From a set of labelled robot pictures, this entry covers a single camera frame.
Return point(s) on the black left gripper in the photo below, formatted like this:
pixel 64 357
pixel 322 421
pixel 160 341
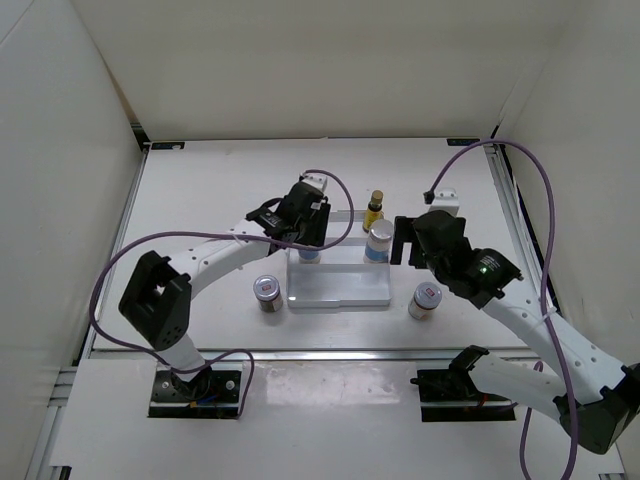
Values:
pixel 315 236

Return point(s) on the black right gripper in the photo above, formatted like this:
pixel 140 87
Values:
pixel 403 234

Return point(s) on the silver-lid spice jar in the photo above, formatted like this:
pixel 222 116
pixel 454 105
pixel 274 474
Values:
pixel 379 241
pixel 309 257

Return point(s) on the yellow sauce bottle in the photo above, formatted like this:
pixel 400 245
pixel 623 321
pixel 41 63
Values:
pixel 373 211

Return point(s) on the pale white-lid jar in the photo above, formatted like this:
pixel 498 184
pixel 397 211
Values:
pixel 426 298

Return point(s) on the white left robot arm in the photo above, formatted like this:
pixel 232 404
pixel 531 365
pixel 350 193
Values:
pixel 157 298

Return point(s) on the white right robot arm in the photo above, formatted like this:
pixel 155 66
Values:
pixel 591 394

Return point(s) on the white three-compartment tray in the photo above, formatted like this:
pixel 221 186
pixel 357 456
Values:
pixel 341 278

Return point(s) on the left dark white-lid jar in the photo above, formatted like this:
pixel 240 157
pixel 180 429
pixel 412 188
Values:
pixel 267 291

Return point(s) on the right dark table label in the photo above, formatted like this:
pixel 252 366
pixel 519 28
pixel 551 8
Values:
pixel 461 142

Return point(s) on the dark table label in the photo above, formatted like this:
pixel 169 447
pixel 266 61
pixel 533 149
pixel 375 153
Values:
pixel 167 146
pixel 461 142

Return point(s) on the left dark table label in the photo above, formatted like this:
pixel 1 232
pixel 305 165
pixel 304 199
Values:
pixel 167 146

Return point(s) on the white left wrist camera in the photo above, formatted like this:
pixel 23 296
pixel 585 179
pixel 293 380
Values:
pixel 316 180

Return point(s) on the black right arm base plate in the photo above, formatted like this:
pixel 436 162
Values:
pixel 445 397

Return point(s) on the left aluminium frame rail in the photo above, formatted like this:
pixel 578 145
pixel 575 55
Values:
pixel 142 139

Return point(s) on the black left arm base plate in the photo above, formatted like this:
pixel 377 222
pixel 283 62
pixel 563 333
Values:
pixel 214 394

